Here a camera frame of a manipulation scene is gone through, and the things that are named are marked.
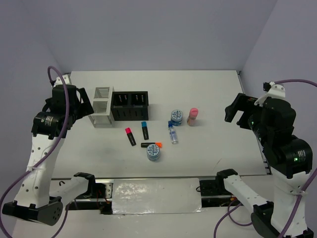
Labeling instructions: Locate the blue round tin back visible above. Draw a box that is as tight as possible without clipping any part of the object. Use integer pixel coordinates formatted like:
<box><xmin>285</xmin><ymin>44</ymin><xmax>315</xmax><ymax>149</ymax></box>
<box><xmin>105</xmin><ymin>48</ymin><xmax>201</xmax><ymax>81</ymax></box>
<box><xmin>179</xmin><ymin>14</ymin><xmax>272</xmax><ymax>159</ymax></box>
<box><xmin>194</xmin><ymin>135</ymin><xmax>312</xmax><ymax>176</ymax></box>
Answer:
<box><xmin>170</xmin><ymin>110</ymin><xmax>183</xmax><ymax>126</ymax></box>

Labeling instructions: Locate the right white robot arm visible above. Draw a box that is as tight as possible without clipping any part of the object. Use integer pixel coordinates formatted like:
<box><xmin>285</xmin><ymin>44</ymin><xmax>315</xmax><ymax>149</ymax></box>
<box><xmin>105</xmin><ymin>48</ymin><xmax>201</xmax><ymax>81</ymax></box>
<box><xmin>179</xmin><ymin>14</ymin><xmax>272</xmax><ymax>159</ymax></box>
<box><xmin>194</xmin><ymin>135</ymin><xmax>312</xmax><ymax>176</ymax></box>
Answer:
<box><xmin>215</xmin><ymin>81</ymin><xmax>317</xmax><ymax>238</ymax></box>

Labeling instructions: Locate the blue highlighter marker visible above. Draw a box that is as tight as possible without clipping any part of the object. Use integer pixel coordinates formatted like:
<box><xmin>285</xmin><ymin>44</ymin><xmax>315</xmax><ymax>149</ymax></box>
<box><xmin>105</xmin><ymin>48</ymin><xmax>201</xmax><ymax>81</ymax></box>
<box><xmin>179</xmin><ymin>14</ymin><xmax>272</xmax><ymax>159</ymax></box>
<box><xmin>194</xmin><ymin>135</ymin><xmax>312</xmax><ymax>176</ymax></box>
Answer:
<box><xmin>141</xmin><ymin>121</ymin><xmax>149</xmax><ymax>140</ymax></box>

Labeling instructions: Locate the pink highlighter marker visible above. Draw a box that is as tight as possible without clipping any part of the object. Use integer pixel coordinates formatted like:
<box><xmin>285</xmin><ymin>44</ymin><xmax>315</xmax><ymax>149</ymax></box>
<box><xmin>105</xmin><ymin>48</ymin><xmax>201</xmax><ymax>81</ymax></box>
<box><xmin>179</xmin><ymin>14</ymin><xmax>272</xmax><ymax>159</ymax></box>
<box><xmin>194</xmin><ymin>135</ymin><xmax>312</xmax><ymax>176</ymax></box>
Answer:
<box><xmin>125</xmin><ymin>127</ymin><xmax>136</xmax><ymax>146</ymax></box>

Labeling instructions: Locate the black slotted container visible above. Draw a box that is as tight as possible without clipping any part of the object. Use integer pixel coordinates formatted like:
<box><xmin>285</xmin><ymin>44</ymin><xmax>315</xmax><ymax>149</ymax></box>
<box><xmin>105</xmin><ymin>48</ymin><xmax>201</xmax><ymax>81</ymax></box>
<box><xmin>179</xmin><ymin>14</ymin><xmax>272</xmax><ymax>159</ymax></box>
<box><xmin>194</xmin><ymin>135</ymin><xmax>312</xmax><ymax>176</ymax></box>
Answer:
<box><xmin>111</xmin><ymin>91</ymin><xmax>149</xmax><ymax>121</ymax></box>

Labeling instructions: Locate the white slotted container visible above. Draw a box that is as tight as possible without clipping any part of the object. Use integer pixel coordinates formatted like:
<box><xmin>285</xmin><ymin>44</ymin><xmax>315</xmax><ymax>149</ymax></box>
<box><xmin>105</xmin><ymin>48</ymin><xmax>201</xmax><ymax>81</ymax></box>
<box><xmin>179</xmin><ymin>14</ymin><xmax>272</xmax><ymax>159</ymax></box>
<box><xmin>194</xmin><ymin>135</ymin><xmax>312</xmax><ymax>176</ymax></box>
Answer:
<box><xmin>89</xmin><ymin>86</ymin><xmax>114</xmax><ymax>128</ymax></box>

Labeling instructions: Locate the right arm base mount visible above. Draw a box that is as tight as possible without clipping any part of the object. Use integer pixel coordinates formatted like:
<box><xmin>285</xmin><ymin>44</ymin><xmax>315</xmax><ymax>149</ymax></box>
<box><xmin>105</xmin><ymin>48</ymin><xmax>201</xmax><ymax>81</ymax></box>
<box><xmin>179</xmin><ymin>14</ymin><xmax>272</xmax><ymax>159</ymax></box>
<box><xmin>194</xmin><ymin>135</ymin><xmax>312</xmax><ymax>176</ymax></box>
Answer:
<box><xmin>196</xmin><ymin>178</ymin><xmax>236</xmax><ymax>208</ymax></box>

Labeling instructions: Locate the orange highlighter marker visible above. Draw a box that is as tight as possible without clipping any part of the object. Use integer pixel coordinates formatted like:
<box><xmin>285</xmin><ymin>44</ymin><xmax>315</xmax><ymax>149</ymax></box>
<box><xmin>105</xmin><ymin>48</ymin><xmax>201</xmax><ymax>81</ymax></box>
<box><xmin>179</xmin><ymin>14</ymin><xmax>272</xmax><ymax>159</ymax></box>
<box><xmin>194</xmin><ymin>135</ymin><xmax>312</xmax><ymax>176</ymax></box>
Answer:
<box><xmin>141</xmin><ymin>141</ymin><xmax>163</xmax><ymax>149</ymax></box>

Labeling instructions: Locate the blue spray bottle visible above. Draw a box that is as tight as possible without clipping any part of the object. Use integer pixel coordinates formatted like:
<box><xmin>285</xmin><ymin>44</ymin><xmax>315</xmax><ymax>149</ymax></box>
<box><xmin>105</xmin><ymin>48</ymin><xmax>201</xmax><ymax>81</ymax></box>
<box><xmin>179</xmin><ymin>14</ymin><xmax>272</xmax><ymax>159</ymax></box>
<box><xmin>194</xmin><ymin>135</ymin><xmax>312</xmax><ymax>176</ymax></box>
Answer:
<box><xmin>168</xmin><ymin>121</ymin><xmax>178</xmax><ymax>144</ymax></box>

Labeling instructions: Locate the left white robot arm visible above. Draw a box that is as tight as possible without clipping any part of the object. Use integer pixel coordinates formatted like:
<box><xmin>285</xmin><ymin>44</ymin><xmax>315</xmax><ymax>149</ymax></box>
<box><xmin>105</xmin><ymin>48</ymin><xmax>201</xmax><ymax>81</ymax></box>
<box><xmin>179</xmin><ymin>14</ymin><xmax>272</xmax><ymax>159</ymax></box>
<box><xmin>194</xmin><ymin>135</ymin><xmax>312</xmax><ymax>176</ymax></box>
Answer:
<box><xmin>2</xmin><ymin>85</ymin><xmax>97</xmax><ymax>226</ymax></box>

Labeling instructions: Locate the blue round tin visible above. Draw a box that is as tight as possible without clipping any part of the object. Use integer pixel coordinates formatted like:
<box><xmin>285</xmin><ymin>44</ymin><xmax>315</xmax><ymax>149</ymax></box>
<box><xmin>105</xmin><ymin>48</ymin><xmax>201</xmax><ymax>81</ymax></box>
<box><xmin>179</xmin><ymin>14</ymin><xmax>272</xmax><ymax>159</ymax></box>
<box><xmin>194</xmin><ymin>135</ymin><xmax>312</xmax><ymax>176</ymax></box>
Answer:
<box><xmin>170</xmin><ymin>110</ymin><xmax>183</xmax><ymax>126</ymax></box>
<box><xmin>146</xmin><ymin>144</ymin><xmax>160</xmax><ymax>162</ymax></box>

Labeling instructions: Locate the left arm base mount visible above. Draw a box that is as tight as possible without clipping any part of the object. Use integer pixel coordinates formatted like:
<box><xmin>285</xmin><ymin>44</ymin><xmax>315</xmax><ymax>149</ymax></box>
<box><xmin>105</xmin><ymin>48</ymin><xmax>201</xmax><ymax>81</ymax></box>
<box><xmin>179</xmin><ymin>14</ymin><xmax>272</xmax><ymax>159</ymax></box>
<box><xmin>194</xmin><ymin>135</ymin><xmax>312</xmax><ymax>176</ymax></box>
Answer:
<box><xmin>69</xmin><ymin>180</ymin><xmax>113</xmax><ymax>215</ymax></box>

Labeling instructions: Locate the blue round tin front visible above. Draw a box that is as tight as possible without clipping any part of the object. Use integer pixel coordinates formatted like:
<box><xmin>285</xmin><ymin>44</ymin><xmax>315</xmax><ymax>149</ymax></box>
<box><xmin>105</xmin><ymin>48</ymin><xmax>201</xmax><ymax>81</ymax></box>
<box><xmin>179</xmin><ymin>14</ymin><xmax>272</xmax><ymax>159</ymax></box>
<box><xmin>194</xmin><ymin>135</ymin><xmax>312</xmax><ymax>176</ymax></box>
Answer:
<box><xmin>146</xmin><ymin>144</ymin><xmax>160</xmax><ymax>162</ymax></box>

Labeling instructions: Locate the pink capped bottle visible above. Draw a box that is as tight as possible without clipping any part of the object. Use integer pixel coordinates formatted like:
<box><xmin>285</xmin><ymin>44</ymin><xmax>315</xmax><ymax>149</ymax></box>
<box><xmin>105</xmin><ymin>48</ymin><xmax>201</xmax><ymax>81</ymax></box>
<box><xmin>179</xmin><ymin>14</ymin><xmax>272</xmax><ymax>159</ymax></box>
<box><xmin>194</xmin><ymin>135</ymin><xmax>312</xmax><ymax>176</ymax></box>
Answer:
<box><xmin>187</xmin><ymin>108</ymin><xmax>199</xmax><ymax>126</ymax></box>

